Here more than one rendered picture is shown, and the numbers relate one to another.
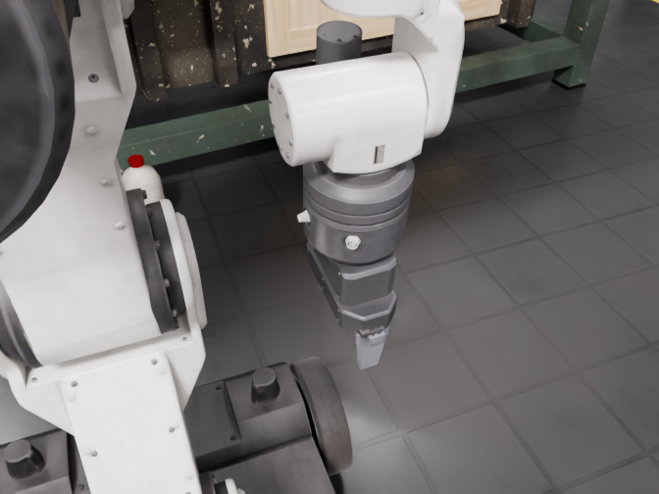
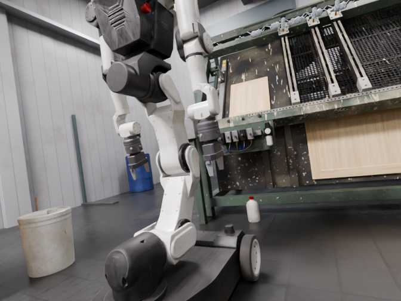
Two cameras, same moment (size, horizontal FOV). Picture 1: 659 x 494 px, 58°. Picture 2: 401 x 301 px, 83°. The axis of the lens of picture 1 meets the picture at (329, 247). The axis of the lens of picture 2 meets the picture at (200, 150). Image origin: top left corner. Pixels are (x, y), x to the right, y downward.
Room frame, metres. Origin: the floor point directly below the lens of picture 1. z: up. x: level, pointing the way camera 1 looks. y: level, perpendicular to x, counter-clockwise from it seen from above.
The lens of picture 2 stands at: (-0.24, -0.68, 0.63)
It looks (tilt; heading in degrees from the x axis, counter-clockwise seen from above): 0 degrees down; 48
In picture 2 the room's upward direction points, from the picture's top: 8 degrees counter-clockwise
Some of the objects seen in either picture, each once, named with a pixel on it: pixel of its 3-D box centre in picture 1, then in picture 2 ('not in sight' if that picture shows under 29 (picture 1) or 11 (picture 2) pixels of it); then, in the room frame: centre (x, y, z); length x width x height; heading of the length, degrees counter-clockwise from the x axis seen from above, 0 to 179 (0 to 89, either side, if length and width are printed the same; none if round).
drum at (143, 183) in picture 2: not in sight; (139, 172); (1.97, 3.78, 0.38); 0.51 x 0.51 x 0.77
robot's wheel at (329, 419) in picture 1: (319, 415); (250, 257); (0.61, 0.02, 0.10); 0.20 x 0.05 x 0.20; 21
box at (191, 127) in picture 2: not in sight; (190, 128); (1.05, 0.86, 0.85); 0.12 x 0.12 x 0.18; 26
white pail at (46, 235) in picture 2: not in sight; (47, 232); (-0.03, 1.21, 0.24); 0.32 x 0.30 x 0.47; 111
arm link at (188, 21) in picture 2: not in sight; (190, 28); (0.39, -0.02, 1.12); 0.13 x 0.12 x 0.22; 112
